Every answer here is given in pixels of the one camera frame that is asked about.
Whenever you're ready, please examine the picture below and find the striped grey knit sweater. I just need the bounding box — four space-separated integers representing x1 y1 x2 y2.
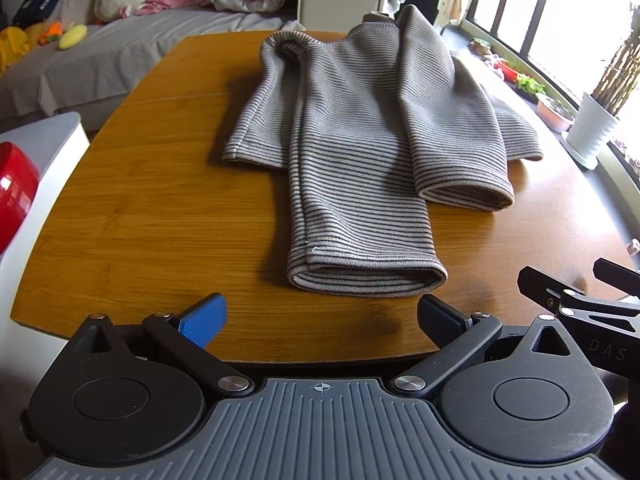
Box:
222 6 542 297

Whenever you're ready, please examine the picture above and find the white ribbed plant pot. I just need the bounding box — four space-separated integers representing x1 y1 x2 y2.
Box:
565 93 620 170

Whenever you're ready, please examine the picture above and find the pink flower pot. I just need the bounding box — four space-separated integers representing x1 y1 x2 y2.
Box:
536 92 575 133

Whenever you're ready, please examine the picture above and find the white side cabinet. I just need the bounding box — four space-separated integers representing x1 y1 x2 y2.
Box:
1 112 89 374

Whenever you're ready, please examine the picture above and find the red bowl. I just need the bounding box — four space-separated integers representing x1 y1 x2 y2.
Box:
0 141 39 252

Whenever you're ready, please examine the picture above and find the bamboo plant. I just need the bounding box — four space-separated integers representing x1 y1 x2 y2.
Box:
591 6 640 117

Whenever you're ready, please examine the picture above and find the grey covered sofa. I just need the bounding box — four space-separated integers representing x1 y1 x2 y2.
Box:
1 0 302 131

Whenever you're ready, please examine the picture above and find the yellow plush lemon toy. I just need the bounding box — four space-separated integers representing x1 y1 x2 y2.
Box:
58 24 88 51

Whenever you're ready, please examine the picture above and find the pink cloth on sofa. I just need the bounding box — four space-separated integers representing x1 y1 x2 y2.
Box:
119 0 205 18

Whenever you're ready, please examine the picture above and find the dark navy cap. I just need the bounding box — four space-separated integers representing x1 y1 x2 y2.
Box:
11 0 60 29

